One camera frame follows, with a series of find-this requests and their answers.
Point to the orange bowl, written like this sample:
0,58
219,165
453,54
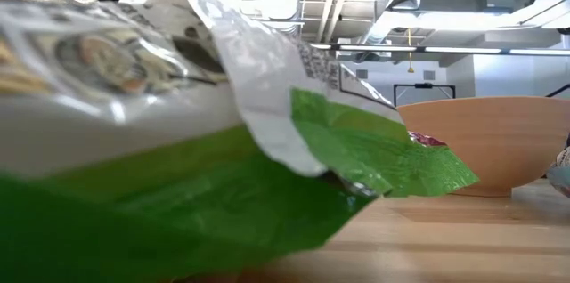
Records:
490,140

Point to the white green food packet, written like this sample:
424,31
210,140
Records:
133,140

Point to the black metal rack frame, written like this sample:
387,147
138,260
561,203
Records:
423,85

